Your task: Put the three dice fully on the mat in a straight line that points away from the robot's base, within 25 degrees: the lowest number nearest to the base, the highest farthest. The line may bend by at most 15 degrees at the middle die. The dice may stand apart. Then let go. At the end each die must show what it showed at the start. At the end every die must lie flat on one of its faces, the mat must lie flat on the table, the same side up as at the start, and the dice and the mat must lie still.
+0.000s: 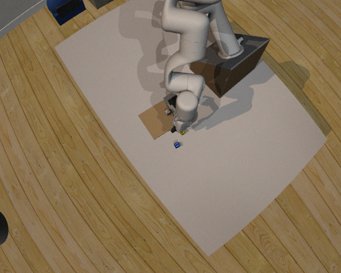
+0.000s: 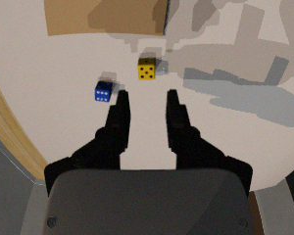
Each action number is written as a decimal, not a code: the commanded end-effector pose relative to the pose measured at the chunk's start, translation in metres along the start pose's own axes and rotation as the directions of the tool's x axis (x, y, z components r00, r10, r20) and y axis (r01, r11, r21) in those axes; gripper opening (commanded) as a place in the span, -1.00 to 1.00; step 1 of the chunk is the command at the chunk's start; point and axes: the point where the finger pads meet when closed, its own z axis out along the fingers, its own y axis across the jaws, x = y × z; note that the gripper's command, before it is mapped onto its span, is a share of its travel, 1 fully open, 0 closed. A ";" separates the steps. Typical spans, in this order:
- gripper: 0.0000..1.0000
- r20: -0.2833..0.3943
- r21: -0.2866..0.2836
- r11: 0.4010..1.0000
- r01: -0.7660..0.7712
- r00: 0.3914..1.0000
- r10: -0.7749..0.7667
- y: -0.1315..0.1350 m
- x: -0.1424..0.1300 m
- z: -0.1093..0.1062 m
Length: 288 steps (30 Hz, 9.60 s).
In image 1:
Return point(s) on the tan mat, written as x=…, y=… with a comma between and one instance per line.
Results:
x=156, y=121

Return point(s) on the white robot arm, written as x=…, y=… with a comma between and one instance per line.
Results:
x=192, y=23

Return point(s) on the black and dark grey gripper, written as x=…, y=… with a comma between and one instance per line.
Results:
x=181, y=126

